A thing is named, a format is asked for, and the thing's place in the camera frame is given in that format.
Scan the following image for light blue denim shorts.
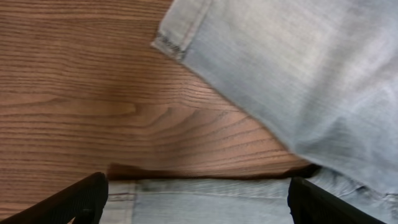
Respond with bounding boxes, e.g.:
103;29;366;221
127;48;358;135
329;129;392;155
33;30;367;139
99;0;398;224

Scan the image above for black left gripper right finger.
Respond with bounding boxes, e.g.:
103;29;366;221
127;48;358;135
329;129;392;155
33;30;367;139
287;177;384;224

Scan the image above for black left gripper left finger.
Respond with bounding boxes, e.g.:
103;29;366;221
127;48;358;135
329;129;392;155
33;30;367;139
1;172;108;224

